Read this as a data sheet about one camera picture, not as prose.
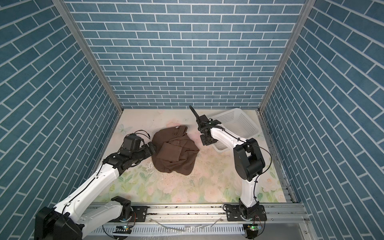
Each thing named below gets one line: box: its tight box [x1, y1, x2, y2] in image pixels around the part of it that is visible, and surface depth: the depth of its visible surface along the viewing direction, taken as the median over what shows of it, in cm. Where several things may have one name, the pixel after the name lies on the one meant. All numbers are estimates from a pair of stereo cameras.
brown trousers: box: [151, 125, 200, 176], surface depth 89 cm
